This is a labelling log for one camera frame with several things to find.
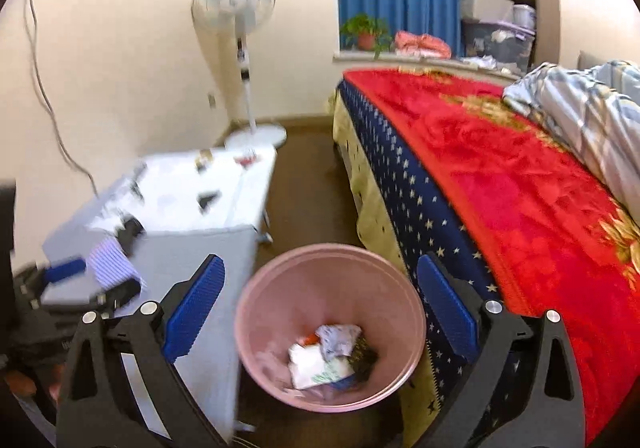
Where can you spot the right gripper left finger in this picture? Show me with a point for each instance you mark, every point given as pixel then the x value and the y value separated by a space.
pixel 97 407

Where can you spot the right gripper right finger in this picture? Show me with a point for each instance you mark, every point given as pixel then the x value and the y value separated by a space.
pixel 519 386

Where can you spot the white tissue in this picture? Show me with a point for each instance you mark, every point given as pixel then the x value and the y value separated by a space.
pixel 307 366

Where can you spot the red wrapper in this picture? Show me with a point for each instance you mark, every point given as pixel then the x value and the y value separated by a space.
pixel 311 339

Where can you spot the dark brown sock bundle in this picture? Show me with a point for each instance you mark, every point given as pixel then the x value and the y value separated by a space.
pixel 362 359

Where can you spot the pink trash bin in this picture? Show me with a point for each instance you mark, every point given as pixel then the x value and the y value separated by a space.
pixel 338 292

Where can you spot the red bed blanket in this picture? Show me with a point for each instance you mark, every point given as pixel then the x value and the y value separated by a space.
pixel 550 232

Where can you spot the low grey table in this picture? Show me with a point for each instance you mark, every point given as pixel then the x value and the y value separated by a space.
pixel 211 369

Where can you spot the navy star bed sheet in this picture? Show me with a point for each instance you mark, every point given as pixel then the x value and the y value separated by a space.
pixel 403 215

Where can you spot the printed white table mat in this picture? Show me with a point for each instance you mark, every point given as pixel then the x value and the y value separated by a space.
pixel 200 190

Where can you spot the striped blue quilt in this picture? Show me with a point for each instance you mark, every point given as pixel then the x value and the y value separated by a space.
pixel 594 113

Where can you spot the grey storage bin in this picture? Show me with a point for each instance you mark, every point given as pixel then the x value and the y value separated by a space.
pixel 510 45

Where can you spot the pink cloth on sill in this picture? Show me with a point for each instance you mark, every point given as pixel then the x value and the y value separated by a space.
pixel 424 45

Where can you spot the cardboard box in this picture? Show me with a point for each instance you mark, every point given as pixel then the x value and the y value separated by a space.
pixel 487 10

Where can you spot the potted green plant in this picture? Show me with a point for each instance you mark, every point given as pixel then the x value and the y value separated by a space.
pixel 366 33

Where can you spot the white standing fan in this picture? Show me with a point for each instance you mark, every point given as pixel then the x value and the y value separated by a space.
pixel 242 17

